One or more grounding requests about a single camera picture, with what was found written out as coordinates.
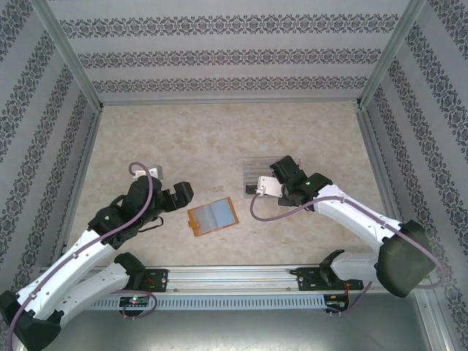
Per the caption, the clear acrylic card organizer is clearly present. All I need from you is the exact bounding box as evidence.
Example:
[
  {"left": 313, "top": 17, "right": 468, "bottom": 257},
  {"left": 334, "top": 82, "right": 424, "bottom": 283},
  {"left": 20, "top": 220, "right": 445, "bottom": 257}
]
[{"left": 242, "top": 156, "right": 303, "bottom": 200}]

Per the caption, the orange leather card holder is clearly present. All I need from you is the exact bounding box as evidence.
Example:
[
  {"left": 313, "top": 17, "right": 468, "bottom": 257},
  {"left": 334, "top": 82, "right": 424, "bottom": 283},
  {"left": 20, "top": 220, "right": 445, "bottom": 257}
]
[{"left": 186, "top": 197, "right": 241, "bottom": 238}]

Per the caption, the grey metal panel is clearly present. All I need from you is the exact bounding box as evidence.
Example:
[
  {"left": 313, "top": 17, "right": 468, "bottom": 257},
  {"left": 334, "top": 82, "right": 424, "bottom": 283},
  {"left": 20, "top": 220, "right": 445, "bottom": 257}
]
[{"left": 43, "top": 309, "right": 439, "bottom": 351}]

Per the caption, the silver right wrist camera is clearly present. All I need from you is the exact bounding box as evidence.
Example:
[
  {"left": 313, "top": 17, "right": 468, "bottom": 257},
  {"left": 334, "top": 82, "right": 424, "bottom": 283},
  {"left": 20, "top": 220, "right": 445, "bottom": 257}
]
[{"left": 254, "top": 175, "right": 284, "bottom": 198}]

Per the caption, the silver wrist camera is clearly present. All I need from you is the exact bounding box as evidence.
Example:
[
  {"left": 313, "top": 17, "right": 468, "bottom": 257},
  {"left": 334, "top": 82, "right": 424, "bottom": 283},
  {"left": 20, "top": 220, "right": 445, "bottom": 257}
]
[
  {"left": 132, "top": 165, "right": 165, "bottom": 181},
  {"left": 254, "top": 175, "right": 284, "bottom": 198}
]

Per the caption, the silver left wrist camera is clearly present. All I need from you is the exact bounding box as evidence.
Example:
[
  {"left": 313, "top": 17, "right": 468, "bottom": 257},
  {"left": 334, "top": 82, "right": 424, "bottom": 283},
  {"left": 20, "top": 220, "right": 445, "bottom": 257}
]
[{"left": 132, "top": 165, "right": 165, "bottom": 181}]

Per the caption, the aluminium frame beam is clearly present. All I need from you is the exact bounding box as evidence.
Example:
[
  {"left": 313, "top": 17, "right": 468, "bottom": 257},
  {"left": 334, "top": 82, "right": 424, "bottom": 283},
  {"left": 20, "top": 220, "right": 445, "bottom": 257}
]
[
  {"left": 98, "top": 97, "right": 363, "bottom": 109},
  {"left": 355, "top": 105, "right": 418, "bottom": 266},
  {"left": 49, "top": 105, "right": 105, "bottom": 270}
]

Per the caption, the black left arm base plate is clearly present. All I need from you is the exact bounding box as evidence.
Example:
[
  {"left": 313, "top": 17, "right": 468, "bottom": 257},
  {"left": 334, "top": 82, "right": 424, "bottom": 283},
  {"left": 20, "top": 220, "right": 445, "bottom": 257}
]
[{"left": 138, "top": 268, "right": 169, "bottom": 293}]

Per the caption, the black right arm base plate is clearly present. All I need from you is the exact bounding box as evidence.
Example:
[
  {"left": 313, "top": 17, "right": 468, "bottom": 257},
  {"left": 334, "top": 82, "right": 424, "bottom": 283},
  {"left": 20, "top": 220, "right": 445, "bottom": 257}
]
[{"left": 295, "top": 266, "right": 365, "bottom": 293}]

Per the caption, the aluminium mounting rail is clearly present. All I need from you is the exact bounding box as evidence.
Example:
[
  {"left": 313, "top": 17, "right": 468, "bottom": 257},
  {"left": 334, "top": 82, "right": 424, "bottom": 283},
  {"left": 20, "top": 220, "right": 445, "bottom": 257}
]
[{"left": 34, "top": 265, "right": 429, "bottom": 293}]

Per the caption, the slotted grey cable duct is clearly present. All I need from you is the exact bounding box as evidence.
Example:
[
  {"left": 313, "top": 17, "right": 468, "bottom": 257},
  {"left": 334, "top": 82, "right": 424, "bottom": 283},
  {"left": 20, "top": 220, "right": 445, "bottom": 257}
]
[{"left": 86, "top": 295, "right": 326, "bottom": 311}]

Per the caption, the aluminium frame post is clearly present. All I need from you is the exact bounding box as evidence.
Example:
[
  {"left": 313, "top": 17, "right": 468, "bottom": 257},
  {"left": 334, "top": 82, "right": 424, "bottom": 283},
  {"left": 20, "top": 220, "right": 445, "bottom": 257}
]
[
  {"left": 416, "top": 292, "right": 454, "bottom": 351},
  {"left": 36, "top": 0, "right": 106, "bottom": 110},
  {"left": 352, "top": 0, "right": 429, "bottom": 110}
]

